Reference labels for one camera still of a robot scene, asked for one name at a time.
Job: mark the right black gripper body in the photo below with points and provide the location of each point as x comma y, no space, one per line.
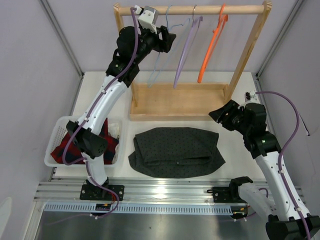
244,128

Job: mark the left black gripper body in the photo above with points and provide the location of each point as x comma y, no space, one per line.
149,41

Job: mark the dark grey dotted skirt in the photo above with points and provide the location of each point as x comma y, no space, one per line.
176,152

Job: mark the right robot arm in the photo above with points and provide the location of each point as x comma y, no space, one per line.
286,216

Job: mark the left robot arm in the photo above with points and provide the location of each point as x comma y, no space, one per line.
86,145

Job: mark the purple plastic hanger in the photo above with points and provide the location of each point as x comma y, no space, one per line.
186,48

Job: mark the orange plastic hanger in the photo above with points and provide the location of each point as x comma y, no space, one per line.
222,20

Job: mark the wooden clothes rack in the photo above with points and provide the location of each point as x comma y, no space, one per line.
192,101

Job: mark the white cloth in basket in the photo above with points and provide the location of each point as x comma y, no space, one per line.
114,130

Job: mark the white plastic basket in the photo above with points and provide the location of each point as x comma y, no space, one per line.
60,129

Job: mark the red plaid garment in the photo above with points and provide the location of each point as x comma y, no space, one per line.
110,147

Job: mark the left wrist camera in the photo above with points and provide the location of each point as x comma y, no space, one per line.
147,17

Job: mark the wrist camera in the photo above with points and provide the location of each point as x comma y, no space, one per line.
251,96
147,17

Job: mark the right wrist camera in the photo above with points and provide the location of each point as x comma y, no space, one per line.
251,96

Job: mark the light blue wire hanger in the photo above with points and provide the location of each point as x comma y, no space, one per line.
158,68

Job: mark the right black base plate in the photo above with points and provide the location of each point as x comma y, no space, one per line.
224,194

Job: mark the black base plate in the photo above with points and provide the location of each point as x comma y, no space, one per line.
224,194
90,192

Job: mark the white slotted cable duct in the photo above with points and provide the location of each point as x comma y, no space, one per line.
220,210

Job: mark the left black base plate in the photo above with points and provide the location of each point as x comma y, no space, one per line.
90,192

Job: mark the aluminium mounting rail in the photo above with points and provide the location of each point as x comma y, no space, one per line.
136,190

